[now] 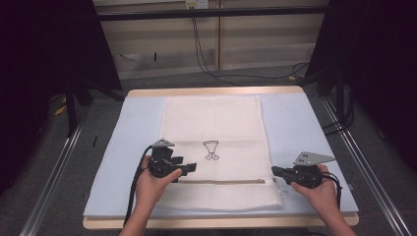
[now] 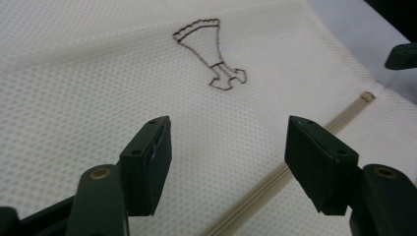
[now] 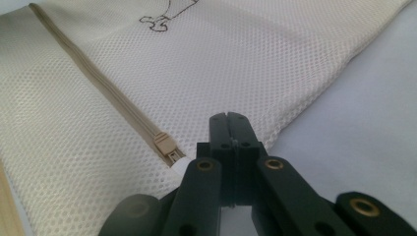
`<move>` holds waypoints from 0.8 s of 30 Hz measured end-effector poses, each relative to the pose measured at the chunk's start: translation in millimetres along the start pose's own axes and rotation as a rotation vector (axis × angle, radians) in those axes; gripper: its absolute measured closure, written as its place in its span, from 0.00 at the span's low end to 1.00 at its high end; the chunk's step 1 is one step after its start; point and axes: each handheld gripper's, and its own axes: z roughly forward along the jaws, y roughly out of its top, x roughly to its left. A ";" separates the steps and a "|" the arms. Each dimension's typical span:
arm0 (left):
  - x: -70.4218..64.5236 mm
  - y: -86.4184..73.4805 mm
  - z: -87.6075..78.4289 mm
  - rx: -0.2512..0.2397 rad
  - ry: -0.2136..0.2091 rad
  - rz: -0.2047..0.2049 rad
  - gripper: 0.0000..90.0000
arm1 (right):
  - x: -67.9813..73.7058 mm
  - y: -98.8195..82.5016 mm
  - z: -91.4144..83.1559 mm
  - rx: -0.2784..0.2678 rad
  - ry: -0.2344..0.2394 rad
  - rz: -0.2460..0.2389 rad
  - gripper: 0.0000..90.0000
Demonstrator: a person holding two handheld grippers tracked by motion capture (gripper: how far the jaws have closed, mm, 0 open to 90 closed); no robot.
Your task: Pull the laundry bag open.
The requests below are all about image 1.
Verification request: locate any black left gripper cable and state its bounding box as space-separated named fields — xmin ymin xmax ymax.
xmin=123 ymin=146 xmax=154 ymax=228

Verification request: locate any black floor cable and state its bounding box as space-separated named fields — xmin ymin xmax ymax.
xmin=322 ymin=94 xmax=356 ymax=137

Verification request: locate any white cloth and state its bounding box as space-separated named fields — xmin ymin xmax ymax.
xmin=156 ymin=94 xmax=284 ymax=212

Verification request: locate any black wall cable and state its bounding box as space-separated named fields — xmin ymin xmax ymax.
xmin=191 ymin=16 xmax=311 ymax=88

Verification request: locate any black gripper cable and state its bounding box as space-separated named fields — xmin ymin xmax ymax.
xmin=123 ymin=146 xmax=154 ymax=228
xmin=323 ymin=171 xmax=344 ymax=210

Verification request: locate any metal floor rail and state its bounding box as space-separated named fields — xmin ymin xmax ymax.
xmin=322 ymin=97 xmax=412 ymax=236
xmin=19 ymin=119 xmax=87 ymax=236

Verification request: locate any black horizontal bar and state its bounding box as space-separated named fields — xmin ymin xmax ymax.
xmin=97 ymin=6 xmax=329 ymax=23

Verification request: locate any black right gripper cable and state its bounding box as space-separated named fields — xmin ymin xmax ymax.
xmin=323 ymin=171 xmax=344 ymax=210

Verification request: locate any wall power outlet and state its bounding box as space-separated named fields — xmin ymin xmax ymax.
xmin=185 ymin=0 xmax=209 ymax=10

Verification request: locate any black curtain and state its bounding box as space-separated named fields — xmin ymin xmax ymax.
xmin=0 ymin=0 xmax=123 ymax=198
xmin=306 ymin=0 xmax=417 ymax=173

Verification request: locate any person's right hand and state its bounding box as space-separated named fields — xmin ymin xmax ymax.
xmin=290 ymin=163 xmax=342 ymax=214

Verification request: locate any black stand leg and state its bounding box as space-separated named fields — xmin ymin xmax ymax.
xmin=333 ymin=70 xmax=349 ymax=130
xmin=63 ymin=86 xmax=79 ymax=138

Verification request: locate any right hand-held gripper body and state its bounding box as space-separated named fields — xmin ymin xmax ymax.
xmin=287 ymin=150 xmax=336 ymax=190

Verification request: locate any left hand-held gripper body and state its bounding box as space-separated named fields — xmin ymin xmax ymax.
xmin=147 ymin=138 xmax=185 ymax=180

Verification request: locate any person's left hand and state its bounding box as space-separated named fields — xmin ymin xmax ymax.
xmin=135 ymin=154 xmax=183 ymax=211

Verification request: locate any light blue table mat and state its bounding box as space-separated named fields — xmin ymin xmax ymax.
xmin=83 ymin=91 xmax=360 ymax=220

